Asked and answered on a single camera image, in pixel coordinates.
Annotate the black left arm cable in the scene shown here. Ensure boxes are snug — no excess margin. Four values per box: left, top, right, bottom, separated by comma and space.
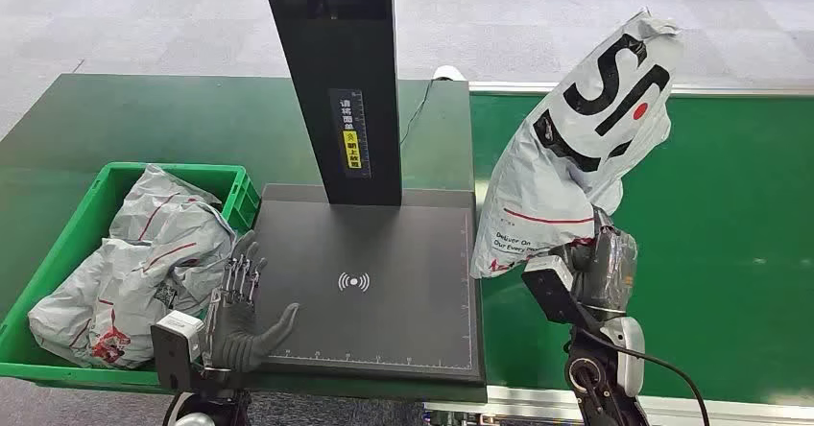
161, 390, 187, 426

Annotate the black weighing device column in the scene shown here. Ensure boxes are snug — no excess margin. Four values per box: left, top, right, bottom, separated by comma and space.
256, 0, 404, 207

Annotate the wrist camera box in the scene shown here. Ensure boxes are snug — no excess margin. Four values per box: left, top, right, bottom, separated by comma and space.
520, 254, 598, 334
150, 309, 207, 392

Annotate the thin black power cable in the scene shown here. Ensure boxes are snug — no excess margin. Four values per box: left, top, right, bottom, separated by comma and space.
398, 78, 438, 149

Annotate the green plastic basket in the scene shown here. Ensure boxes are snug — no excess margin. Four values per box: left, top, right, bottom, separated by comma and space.
0, 160, 263, 394

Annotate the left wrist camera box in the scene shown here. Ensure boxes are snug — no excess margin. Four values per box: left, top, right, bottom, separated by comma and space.
150, 309, 207, 392

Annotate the grey package with black print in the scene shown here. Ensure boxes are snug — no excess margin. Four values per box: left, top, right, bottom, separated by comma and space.
469, 8, 685, 281

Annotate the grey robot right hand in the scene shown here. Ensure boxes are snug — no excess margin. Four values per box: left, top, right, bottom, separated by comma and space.
567, 206, 639, 315

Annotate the aluminium conveyor rail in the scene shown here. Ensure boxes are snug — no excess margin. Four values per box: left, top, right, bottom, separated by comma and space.
423, 385, 814, 426
467, 81, 814, 99

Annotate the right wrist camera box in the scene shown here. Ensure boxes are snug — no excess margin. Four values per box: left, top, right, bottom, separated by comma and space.
520, 254, 598, 334

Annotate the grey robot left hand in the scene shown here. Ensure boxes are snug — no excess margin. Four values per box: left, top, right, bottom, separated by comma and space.
204, 230, 300, 374

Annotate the grey courier bag red line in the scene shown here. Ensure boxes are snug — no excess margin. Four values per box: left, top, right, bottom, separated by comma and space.
108, 163, 238, 297

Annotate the grey courier bag red logo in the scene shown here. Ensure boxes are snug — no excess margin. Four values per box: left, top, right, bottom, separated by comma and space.
27, 237, 221, 371

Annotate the black yellow ruler label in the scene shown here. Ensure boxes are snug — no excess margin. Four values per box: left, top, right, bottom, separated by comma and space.
327, 87, 372, 180

